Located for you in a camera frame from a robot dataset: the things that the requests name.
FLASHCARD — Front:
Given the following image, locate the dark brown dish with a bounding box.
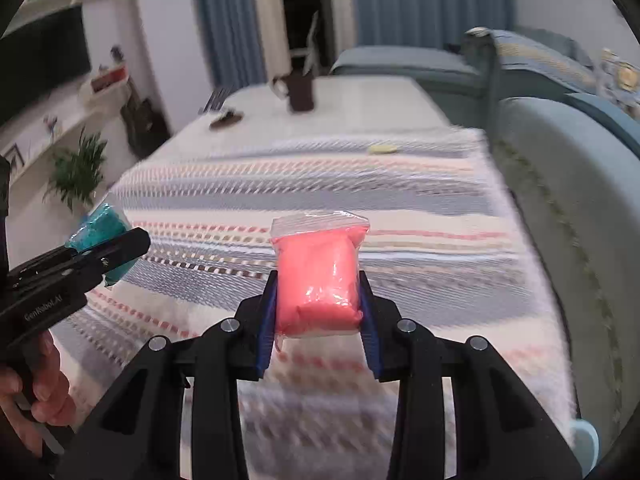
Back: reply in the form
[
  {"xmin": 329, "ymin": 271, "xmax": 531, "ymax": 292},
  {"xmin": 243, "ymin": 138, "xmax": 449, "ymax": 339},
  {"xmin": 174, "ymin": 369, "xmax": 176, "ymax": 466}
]
[{"xmin": 209, "ymin": 110, "xmax": 244, "ymax": 131}]

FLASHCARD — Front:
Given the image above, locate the light blue bin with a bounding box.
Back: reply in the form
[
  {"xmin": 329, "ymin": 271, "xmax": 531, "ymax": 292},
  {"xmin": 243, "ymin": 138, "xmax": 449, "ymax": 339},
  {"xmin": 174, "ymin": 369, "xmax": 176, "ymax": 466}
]
[{"xmin": 570, "ymin": 420, "xmax": 601, "ymax": 478}]

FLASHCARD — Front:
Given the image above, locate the small shelf photo frame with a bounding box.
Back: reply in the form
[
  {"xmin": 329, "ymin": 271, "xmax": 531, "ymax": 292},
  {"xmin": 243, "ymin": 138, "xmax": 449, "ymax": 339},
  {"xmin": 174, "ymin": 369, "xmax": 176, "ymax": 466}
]
[{"xmin": 2, "ymin": 142, "xmax": 26, "ymax": 176}]

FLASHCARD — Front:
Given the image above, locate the blue curtain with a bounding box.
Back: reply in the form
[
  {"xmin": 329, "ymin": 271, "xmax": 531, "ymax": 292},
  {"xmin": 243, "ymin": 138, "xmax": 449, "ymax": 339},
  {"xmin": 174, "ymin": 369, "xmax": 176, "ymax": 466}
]
[
  {"xmin": 350, "ymin": 0, "xmax": 516, "ymax": 51},
  {"xmin": 192, "ymin": 0, "xmax": 268, "ymax": 93}
]

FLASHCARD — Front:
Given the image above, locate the blue sofa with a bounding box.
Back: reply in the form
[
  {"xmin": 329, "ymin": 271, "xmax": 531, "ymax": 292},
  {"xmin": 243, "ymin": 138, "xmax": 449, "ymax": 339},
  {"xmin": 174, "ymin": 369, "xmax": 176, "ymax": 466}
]
[{"xmin": 330, "ymin": 27, "xmax": 640, "ymax": 441}]

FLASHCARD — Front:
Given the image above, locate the red box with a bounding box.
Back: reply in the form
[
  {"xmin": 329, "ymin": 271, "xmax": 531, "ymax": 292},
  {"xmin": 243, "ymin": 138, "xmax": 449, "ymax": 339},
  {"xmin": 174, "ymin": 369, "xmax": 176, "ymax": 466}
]
[{"xmin": 90, "ymin": 65, "xmax": 126, "ymax": 92}]

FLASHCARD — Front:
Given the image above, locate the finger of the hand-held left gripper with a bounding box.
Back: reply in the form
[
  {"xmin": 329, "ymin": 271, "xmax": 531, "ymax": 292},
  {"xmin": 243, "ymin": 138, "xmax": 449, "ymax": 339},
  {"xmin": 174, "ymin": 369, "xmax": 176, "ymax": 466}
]
[{"xmin": 10, "ymin": 227, "xmax": 152, "ymax": 293}]

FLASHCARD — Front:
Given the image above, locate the white refrigerator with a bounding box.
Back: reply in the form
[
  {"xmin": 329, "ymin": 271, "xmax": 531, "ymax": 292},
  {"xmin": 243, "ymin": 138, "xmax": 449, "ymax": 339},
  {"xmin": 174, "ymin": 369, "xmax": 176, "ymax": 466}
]
[{"xmin": 134, "ymin": 0, "xmax": 211, "ymax": 133}]

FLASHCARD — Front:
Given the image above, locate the pink clay bag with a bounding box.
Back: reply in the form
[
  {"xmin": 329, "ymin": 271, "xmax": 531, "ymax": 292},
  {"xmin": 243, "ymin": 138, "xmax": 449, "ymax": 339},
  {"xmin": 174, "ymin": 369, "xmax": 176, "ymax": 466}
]
[{"xmin": 270, "ymin": 211, "xmax": 372, "ymax": 338}]

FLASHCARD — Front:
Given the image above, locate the white chair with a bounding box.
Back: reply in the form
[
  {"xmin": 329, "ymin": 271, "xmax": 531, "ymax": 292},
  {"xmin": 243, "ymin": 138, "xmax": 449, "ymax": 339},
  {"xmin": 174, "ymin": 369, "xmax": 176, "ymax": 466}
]
[{"xmin": 289, "ymin": 10, "xmax": 321, "ymax": 73}]

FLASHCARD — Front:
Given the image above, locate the dark brown mug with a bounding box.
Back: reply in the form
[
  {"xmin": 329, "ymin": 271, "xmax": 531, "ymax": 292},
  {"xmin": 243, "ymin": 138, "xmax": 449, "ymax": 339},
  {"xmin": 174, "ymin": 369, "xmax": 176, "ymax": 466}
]
[{"xmin": 271, "ymin": 67, "xmax": 316, "ymax": 113}]

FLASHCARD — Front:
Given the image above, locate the green potted plant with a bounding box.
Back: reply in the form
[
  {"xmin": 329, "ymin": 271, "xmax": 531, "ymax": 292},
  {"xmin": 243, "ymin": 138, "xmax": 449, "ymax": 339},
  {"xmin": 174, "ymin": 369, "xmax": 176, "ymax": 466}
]
[{"xmin": 44, "ymin": 127, "xmax": 108, "ymax": 216}]

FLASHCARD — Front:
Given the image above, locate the teal clay bag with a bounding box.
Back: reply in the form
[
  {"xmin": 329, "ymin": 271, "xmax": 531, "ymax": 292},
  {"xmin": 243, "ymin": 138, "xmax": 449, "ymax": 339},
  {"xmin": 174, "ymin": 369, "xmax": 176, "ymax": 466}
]
[{"xmin": 65, "ymin": 200, "xmax": 132, "ymax": 288}]

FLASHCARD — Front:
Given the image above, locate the person's left hand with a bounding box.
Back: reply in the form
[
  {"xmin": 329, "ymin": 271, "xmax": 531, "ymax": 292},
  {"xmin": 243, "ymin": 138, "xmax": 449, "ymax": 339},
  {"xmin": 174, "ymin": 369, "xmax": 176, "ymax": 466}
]
[{"xmin": 0, "ymin": 332, "xmax": 72, "ymax": 427}]

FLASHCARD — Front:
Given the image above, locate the black television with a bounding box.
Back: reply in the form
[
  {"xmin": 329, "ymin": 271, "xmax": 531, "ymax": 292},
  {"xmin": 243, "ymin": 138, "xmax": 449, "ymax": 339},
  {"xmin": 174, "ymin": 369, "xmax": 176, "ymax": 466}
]
[{"xmin": 0, "ymin": 5, "xmax": 93, "ymax": 126}]

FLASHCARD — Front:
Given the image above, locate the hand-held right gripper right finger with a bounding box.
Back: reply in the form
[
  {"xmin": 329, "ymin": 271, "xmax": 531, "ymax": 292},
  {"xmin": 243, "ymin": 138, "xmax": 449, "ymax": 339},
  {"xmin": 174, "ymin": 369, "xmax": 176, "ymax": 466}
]
[{"xmin": 357, "ymin": 270, "xmax": 583, "ymax": 480}]

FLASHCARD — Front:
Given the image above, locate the white coffee table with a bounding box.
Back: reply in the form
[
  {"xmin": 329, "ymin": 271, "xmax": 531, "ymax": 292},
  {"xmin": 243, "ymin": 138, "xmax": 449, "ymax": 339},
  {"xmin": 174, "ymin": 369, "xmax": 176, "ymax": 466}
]
[{"xmin": 145, "ymin": 75, "xmax": 453, "ymax": 161}]

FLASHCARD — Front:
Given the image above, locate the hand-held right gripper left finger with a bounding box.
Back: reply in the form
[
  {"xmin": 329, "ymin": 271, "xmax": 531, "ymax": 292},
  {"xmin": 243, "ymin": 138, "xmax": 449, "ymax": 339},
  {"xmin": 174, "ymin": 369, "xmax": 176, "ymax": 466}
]
[{"xmin": 52, "ymin": 270, "xmax": 278, "ymax": 480}]

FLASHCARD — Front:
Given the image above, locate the striped woven blanket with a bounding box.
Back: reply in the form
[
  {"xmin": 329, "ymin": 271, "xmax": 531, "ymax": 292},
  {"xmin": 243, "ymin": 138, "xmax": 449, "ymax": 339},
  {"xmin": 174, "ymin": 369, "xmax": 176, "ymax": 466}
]
[{"xmin": 50, "ymin": 127, "xmax": 581, "ymax": 480}]

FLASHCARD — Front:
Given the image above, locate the floral cushion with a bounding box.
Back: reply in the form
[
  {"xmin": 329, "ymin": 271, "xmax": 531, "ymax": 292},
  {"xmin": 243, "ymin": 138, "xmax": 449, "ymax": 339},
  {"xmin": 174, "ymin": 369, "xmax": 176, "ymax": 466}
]
[{"xmin": 597, "ymin": 49, "xmax": 640, "ymax": 111}]

